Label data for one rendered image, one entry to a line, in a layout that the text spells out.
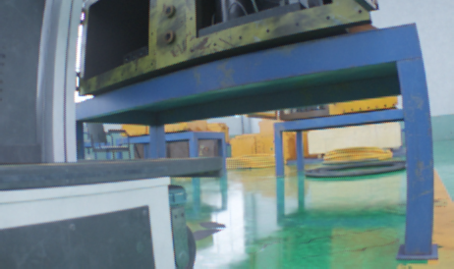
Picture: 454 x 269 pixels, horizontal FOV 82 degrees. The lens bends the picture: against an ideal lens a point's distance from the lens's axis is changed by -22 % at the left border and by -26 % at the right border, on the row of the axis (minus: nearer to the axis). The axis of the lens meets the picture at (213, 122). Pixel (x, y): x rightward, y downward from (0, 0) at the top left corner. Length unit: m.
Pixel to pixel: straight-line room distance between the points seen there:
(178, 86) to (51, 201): 0.89
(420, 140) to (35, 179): 0.83
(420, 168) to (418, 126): 0.11
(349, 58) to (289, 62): 0.19
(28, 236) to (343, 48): 0.86
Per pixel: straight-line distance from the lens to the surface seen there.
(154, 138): 2.32
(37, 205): 0.43
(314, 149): 7.15
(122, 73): 1.47
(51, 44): 0.70
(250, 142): 7.80
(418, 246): 0.93
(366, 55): 0.92
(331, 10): 0.95
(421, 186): 0.89
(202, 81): 1.16
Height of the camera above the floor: 0.33
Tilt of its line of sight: 5 degrees up
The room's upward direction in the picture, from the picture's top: 3 degrees counter-clockwise
